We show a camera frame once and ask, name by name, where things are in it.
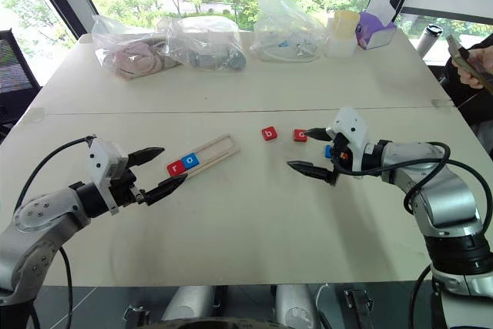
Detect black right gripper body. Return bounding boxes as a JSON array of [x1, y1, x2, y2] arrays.
[[325, 128, 352, 187]]

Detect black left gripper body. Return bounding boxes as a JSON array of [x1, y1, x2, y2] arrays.
[[107, 167, 149, 210]]

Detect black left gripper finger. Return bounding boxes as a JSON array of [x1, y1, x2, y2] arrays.
[[144, 173, 189, 207], [126, 146, 166, 170]]

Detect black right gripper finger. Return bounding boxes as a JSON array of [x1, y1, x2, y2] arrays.
[[286, 159, 337, 186], [305, 126, 329, 143]]

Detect blue letter tile o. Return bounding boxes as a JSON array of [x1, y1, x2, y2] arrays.
[[180, 153, 201, 170]]

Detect red letter tile b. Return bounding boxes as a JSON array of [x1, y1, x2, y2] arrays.
[[260, 126, 280, 143]]

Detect wooden letter tray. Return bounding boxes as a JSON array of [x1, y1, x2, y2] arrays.
[[173, 133, 242, 176]]

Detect silver rounded robot leg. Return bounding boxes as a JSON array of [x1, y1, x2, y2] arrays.
[[160, 285, 216, 323], [274, 284, 321, 329]]

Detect person's bare hand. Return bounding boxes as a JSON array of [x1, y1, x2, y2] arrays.
[[458, 45, 493, 89]]

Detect plastic bag with pink items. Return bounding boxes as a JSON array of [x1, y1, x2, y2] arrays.
[[91, 13, 175, 82]]

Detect translucent container with yellow cups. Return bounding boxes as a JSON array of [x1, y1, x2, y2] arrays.
[[324, 9, 361, 59]]

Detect tall clear plastic bag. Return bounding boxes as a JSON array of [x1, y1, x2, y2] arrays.
[[249, 0, 331, 64]]

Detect purple tissue box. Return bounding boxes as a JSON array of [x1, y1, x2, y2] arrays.
[[355, 0, 398, 51]]

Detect plastic bag with grey items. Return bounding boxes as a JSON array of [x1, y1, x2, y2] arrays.
[[164, 15, 248, 73]]

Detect black metal clamp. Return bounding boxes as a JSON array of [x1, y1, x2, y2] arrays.
[[344, 287, 374, 329], [122, 303, 152, 329]]

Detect person's dark clothed body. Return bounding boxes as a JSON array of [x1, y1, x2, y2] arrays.
[[441, 31, 493, 136]]

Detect white thermos with black lid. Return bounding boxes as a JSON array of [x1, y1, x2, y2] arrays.
[[417, 23, 444, 55]]

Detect smartphone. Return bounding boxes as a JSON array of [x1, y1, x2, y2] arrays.
[[445, 33, 493, 95]]

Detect black mesh office chair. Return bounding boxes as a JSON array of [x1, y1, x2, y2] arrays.
[[0, 27, 42, 136]]

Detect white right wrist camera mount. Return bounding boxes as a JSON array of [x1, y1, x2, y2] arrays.
[[332, 106, 371, 179]]

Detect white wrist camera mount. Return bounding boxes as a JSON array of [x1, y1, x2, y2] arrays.
[[85, 136, 130, 217], [332, 106, 371, 179]]

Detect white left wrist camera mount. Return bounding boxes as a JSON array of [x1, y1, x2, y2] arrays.
[[85, 136, 130, 217]]

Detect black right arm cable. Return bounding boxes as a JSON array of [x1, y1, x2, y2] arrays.
[[332, 141, 452, 215]]

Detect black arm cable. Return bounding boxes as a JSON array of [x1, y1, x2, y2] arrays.
[[14, 135, 96, 206], [332, 141, 452, 215]]

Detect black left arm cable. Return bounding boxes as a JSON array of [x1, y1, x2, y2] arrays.
[[14, 135, 96, 206]]

